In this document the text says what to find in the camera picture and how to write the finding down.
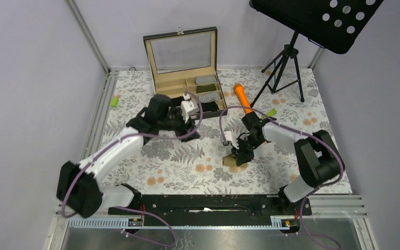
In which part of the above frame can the grey rolled underwear in box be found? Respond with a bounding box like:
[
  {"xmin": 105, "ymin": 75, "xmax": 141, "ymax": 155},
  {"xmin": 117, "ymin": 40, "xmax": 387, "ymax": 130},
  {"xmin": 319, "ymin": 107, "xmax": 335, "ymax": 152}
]
[{"xmin": 195, "ymin": 75, "xmax": 217, "ymax": 85}]

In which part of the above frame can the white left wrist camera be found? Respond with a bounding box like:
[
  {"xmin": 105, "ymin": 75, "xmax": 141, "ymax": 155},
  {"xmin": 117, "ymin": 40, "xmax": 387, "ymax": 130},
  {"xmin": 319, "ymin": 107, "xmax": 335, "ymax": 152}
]
[{"xmin": 180, "ymin": 99, "xmax": 199, "ymax": 123}]

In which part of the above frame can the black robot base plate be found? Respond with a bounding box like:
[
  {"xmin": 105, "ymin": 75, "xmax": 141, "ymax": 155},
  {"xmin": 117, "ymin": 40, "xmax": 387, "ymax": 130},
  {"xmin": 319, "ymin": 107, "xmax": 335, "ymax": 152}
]
[{"xmin": 128, "ymin": 194, "xmax": 312, "ymax": 227}]

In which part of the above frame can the striped rolled underwear in box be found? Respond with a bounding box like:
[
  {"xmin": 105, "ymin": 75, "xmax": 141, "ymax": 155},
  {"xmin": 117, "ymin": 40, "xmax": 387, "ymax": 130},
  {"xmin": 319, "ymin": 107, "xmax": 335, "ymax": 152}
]
[{"xmin": 198, "ymin": 92, "xmax": 221, "ymax": 103}]

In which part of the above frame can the black music stand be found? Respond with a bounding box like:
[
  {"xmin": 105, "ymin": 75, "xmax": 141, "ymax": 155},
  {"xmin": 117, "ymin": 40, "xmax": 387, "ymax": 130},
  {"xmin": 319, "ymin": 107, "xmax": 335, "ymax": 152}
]
[{"xmin": 249, "ymin": 0, "xmax": 383, "ymax": 106}]

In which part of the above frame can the wooden organizer box glass lid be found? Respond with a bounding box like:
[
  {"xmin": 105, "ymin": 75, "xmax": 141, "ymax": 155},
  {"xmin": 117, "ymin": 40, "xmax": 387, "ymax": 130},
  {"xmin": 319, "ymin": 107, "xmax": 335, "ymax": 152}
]
[{"xmin": 143, "ymin": 27, "xmax": 227, "ymax": 119}]

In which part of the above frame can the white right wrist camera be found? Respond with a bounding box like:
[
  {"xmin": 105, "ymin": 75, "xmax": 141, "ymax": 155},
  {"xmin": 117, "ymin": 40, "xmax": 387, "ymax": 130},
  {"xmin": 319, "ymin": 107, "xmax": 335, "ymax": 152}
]
[{"xmin": 222, "ymin": 131, "xmax": 239, "ymax": 149}]

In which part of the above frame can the olive rolled underwear in box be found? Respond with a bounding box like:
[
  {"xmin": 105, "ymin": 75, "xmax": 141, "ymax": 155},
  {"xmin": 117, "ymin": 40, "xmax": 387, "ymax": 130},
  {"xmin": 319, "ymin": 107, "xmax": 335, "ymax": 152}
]
[{"xmin": 196, "ymin": 83, "xmax": 217, "ymax": 94}]

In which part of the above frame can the green block at left edge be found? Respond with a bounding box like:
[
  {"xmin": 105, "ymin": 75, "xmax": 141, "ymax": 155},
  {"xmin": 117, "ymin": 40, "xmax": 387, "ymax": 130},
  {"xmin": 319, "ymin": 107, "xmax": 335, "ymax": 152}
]
[{"xmin": 110, "ymin": 96, "xmax": 119, "ymax": 108}]

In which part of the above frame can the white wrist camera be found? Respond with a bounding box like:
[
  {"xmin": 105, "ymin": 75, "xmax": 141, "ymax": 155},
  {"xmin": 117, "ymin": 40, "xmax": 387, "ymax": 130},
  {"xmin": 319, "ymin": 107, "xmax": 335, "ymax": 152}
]
[
  {"xmin": 222, "ymin": 131, "xmax": 239, "ymax": 149},
  {"xmin": 180, "ymin": 99, "xmax": 199, "ymax": 123}
]

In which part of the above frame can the black underwear white trim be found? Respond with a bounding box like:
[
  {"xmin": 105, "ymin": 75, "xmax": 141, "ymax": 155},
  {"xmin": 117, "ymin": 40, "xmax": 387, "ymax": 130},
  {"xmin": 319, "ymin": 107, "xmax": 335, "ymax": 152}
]
[{"xmin": 171, "ymin": 96, "xmax": 184, "ymax": 107}]

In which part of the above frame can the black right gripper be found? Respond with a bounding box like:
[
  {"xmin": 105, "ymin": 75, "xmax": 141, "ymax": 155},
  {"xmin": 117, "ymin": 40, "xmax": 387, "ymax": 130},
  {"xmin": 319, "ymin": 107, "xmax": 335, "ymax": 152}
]
[{"xmin": 231, "ymin": 135, "xmax": 264, "ymax": 167}]

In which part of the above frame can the olive khaki underwear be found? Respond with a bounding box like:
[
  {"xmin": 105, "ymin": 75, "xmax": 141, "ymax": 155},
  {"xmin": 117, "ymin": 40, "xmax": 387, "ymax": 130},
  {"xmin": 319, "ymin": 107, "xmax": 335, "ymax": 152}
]
[{"xmin": 222, "ymin": 154, "xmax": 248, "ymax": 169}]

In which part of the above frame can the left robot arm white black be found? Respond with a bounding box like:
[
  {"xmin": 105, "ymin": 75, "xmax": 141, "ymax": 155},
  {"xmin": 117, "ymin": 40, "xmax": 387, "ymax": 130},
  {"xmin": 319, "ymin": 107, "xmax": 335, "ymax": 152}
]
[{"xmin": 56, "ymin": 92, "xmax": 203, "ymax": 218}]

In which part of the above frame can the floral table cloth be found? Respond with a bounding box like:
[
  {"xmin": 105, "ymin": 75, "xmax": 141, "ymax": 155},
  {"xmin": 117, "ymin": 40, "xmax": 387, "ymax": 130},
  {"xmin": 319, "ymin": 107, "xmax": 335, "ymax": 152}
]
[{"xmin": 103, "ymin": 67, "xmax": 331, "ymax": 194}]

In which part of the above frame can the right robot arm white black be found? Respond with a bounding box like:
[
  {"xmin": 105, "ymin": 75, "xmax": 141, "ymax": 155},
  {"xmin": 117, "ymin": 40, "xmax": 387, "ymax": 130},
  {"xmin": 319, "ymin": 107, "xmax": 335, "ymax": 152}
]
[{"xmin": 222, "ymin": 112, "xmax": 345, "ymax": 215}]

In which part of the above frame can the green block near underwear pile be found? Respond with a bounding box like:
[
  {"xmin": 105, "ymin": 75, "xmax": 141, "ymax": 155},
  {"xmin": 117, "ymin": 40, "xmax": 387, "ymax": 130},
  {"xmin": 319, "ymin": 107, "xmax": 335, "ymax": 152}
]
[{"xmin": 266, "ymin": 108, "xmax": 277, "ymax": 118}]

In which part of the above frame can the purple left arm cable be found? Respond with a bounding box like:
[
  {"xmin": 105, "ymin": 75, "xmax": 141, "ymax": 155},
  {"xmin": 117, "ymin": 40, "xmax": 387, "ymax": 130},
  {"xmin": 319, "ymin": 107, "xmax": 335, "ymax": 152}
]
[{"xmin": 60, "ymin": 92, "xmax": 204, "ymax": 248}]

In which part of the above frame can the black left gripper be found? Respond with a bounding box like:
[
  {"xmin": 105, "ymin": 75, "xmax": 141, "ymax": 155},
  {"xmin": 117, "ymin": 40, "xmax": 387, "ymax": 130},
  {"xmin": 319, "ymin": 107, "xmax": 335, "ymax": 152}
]
[{"xmin": 159, "ymin": 108, "xmax": 201, "ymax": 142}]

